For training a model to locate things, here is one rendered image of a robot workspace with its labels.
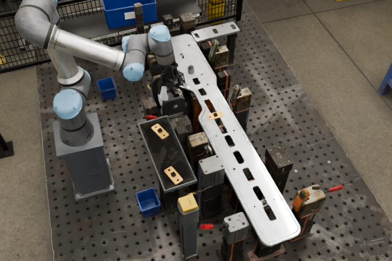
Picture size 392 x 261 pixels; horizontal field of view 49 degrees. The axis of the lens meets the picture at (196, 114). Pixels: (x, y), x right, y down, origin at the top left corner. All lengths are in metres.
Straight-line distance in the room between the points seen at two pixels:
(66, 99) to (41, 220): 1.42
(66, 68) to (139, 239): 0.87
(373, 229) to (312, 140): 0.58
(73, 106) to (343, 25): 3.29
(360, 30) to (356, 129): 1.30
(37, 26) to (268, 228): 1.18
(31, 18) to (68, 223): 1.07
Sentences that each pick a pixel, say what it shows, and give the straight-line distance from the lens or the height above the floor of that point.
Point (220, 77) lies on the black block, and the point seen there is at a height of 0.99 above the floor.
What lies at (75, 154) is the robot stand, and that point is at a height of 1.09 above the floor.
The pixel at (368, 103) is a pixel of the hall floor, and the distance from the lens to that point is 3.84.
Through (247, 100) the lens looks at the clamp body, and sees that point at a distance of 2.23.
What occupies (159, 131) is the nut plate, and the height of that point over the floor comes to 1.17.
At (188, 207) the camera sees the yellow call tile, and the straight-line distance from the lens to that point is 1.67.
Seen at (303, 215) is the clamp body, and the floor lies 0.96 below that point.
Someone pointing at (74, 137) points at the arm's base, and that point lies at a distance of 1.93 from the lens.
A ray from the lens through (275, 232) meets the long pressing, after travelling 1.83.
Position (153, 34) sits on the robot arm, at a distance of 1.68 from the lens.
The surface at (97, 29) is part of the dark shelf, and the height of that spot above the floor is 1.03.
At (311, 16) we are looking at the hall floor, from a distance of 4.60.
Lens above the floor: 2.63
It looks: 49 degrees down
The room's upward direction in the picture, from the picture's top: 1 degrees clockwise
